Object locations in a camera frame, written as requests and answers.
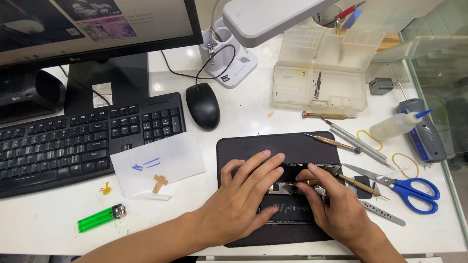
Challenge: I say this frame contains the person's left hand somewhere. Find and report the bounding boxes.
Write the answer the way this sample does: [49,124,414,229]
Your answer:
[195,149,286,249]

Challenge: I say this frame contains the person's right hand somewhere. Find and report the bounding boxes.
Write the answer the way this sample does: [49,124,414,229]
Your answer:
[295,163,371,248]

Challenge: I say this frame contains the black smartphone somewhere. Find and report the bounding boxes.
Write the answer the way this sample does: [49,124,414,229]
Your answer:
[257,162,330,225]

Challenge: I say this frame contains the brass screwdriver with grey cap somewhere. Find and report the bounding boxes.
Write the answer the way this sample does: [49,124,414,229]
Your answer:
[325,166,391,201]

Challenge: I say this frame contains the small black square pad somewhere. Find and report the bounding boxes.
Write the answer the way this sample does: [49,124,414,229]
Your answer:
[353,176,373,200]

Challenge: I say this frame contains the metal spudger with holes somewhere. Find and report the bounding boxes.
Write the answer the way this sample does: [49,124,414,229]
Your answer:
[358,200,407,227]

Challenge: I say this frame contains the silver metal screwdriver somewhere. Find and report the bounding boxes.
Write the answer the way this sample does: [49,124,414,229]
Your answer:
[321,118,388,161]
[330,127,398,171]

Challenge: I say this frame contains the tan tape cross piece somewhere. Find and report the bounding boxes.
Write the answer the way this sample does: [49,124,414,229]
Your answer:
[152,175,169,195]

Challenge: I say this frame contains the white paper with blue marks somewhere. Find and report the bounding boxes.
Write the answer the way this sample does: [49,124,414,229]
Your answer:
[110,131,207,198]

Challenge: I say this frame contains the black work mat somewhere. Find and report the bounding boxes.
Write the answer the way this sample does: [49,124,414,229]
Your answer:
[216,131,346,248]

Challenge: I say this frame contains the white tissue sheet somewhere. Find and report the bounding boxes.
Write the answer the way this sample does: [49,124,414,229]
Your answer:
[124,180,183,224]

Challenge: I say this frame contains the plastic squeeze bottle blue tip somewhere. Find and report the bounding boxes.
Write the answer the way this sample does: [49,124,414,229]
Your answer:
[370,107,436,142]

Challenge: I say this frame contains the black computer mouse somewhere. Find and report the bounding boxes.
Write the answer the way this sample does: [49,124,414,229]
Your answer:
[185,83,221,131]

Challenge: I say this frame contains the grey and blue power tool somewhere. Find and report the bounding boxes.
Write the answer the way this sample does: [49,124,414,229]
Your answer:
[393,69,448,163]

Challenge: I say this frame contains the green transparent lighter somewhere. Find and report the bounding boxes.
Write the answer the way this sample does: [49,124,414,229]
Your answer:
[77,203,127,234]

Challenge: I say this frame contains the grey charger cube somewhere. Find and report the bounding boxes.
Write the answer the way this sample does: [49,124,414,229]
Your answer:
[368,77,394,96]

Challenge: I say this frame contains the clear plastic organizer box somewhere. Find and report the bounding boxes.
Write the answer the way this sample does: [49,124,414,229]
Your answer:
[270,25,387,112]

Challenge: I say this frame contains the black keyboard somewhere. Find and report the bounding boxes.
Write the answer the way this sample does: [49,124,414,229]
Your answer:
[0,92,186,200]

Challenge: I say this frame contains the glass display case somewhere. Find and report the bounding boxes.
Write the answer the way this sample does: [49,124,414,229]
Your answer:
[372,0,468,250]

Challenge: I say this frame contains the white desk lamp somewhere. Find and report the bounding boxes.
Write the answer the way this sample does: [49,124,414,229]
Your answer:
[198,0,341,90]

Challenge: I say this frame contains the cup with pens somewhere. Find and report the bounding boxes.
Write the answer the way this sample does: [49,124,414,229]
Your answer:
[312,0,367,30]

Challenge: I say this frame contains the black computer monitor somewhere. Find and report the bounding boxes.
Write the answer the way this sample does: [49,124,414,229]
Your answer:
[0,0,204,114]

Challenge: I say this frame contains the brass screwdriver with blue ring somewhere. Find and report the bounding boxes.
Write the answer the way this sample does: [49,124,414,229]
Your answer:
[304,133,362,154]

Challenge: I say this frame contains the blue handled scissors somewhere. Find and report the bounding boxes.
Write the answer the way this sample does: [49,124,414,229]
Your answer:
[342,162,441,215]

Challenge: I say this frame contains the brass screwdriver with red ring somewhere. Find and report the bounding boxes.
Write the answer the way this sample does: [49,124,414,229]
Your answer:
[302,111,357,120]

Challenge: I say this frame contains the black mouse cable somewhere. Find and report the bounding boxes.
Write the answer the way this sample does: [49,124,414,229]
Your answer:
[160,44,237,87]

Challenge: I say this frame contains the black monitor cable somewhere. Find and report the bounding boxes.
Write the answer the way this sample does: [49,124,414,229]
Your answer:
[58,65,111,107]

